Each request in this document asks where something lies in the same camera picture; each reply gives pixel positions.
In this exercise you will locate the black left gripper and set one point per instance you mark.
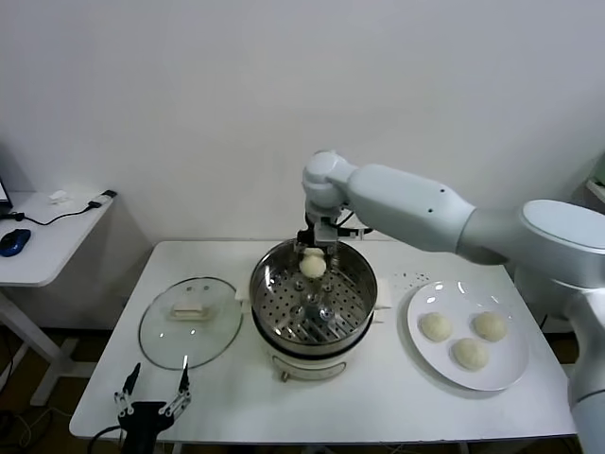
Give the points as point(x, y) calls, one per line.
point(142, 421)

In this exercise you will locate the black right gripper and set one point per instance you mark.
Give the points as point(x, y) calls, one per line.
point(309, 232)

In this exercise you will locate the white steamed baozi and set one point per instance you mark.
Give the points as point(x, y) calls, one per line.
point(469, 354)
point(313, 266)
point(436, 327)
point(490, 326)

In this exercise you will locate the round glass pot lid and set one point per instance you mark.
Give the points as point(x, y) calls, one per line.
point(189, 309)

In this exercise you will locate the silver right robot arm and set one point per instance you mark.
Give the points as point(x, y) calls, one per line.
point(416, 213)

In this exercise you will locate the perforated steel steamer basket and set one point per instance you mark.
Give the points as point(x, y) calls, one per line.
point(340, 302)

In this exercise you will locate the white electric steamer pot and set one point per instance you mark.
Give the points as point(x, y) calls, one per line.
point(307, 366)

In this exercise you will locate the large white plate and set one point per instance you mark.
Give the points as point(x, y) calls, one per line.
point(425, 359)

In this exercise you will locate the white side desk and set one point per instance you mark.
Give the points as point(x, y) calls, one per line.
point(47, 246)

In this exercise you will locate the blue computer mouse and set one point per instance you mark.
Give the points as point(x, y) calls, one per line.
point(14, 242)

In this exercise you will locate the crumpled white tissue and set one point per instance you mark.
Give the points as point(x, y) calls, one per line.
point(57, 197)

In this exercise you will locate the dark laptop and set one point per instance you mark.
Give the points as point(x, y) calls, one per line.
point(4, 189)

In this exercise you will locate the white background shelf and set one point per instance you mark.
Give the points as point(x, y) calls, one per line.
point(596, 186)

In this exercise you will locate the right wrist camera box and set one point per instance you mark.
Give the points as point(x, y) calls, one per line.
point(328, 229)

